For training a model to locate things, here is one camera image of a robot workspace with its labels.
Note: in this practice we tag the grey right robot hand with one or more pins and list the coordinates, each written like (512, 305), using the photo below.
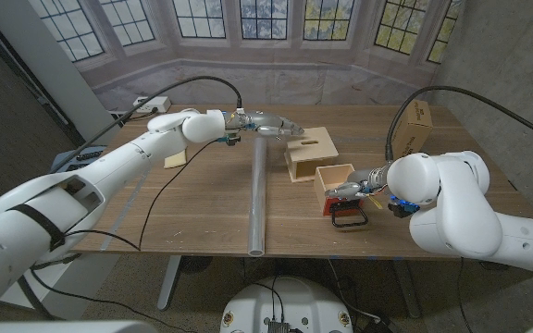
(363, 178)

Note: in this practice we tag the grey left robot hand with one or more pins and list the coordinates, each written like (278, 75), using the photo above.
(266, 121)

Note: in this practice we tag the wooden drawer red front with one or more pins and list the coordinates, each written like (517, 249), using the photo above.
(333, 178)

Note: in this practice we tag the wooden box with slot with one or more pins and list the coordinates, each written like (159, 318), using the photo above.
(313, 148)

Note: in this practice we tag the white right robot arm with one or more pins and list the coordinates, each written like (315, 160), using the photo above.
(461, 203)

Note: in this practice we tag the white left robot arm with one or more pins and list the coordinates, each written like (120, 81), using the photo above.
(7, 245)

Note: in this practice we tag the cardboard packing box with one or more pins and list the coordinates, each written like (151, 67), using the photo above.
(414, 127)

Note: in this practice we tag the printed window backdrop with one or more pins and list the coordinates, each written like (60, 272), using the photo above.
(271, 55)

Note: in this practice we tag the grey metal tube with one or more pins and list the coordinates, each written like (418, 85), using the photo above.
(257, 199)

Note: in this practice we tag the white power strip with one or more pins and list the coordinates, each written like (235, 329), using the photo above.
(153, 104)

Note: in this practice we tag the grey table leg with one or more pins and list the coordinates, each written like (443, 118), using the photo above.
(407, 289)

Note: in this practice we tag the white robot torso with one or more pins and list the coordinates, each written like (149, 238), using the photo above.
(289, 303)

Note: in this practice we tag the black round floor base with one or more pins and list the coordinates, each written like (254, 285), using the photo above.
(197, 264)

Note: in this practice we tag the long black remote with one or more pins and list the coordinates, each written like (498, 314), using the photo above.
(91, 152)

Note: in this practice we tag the white table leg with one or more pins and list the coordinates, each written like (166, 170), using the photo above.
(168, 282)

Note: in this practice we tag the blue round stool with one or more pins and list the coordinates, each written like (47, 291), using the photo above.
(60, 162)

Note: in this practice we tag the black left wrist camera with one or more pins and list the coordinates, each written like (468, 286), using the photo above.
(230, 139)

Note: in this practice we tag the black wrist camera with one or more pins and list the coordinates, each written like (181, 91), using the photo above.
(230, 139)
(403, 208)

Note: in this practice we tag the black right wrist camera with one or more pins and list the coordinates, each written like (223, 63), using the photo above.
(403, 208)

